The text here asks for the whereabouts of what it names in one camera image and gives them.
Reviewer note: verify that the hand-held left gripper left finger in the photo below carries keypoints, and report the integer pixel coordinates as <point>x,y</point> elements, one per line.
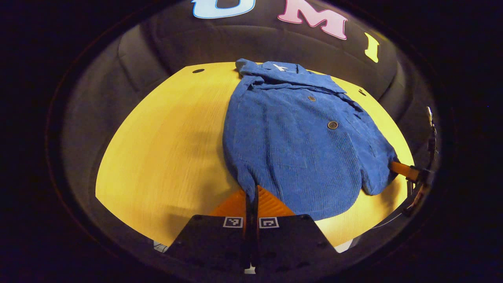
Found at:
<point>212,243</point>

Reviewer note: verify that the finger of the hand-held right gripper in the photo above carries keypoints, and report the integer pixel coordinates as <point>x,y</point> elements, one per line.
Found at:
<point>404,169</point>

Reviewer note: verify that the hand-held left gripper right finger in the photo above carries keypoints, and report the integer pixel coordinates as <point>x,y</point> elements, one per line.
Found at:
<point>290,243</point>

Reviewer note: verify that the black backdrop cloth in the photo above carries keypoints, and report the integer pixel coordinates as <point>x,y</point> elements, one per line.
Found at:
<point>255,35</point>

